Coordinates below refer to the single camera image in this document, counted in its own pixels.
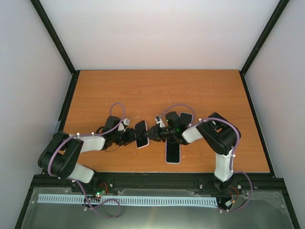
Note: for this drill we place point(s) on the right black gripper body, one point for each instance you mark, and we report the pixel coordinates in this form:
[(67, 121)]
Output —
[(167, 133)]

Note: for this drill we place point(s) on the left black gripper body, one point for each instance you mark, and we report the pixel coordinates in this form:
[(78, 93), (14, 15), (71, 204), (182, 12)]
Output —
[(123, 140)]

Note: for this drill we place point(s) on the lavender phone case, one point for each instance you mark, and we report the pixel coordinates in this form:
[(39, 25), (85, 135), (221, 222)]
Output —
[(179, 162)]

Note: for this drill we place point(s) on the pink phone case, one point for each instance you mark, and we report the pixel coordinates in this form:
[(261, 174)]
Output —
[(143, 146)]

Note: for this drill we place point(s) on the light blue phone case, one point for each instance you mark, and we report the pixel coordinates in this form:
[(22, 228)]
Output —
[(190, 117)]

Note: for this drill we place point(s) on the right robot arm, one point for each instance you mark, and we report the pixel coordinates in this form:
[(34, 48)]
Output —
[(221, 136)]

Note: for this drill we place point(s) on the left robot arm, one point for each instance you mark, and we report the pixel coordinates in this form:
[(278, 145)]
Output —
[(60, 157)]

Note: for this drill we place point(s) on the small green led board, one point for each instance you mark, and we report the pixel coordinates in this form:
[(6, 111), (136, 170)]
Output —
[(99, 194)]

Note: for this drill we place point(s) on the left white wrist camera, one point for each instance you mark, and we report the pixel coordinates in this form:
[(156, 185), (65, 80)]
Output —
[(124, 124)]

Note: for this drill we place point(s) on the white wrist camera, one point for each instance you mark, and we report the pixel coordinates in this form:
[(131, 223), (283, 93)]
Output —
[(159, 121), (124, 124)]

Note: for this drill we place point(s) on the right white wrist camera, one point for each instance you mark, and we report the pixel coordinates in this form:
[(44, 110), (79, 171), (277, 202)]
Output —
[(159, 121)]

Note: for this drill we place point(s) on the light blue cable duct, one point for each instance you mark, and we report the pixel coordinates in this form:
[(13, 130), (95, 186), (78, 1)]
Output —
[(132, 201)]

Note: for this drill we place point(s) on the left black frame post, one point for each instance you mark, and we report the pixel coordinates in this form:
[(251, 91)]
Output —
[(53, 34)]

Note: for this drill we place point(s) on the black frame post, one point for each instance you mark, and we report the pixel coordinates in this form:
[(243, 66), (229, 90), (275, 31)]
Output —
[(53, 34), (275, 16)]

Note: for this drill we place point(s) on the right black frame post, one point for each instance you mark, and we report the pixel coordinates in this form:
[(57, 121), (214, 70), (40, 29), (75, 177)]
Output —
[(275, 16)]

